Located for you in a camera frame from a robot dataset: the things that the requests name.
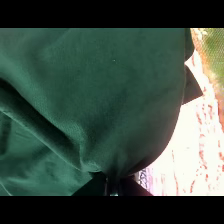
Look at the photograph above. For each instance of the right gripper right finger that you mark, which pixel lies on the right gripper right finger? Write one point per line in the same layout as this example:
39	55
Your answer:
131	188

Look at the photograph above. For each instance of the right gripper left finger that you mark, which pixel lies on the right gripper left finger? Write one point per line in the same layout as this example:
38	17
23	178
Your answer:
96	187

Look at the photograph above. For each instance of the dark green garment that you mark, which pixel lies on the dark green garment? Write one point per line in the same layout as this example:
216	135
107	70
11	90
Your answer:
93	100

